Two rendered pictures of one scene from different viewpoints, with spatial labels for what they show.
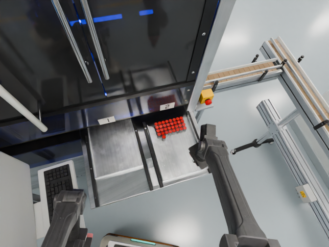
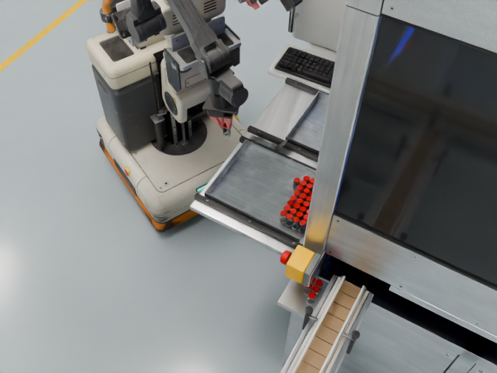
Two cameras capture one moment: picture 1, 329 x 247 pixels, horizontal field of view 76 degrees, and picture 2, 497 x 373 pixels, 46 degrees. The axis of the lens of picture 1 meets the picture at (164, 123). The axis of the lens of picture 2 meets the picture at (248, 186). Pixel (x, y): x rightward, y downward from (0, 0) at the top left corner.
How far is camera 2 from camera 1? 153 cm
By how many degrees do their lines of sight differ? 58
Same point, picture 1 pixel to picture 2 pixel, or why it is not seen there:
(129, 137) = not seen: hidden behind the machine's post
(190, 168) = (227, 183)
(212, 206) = (149, 328)
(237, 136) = not seen: outside the picture
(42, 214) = (330, 57)
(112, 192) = (287, 101)
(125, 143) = not seen: hidden behind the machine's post
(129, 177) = (286, 123)
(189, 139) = (262, 216)
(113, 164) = (319, 121)
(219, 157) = (200, 22)
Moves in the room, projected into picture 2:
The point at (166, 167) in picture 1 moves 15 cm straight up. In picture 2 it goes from (257, 161) to (258, 132)
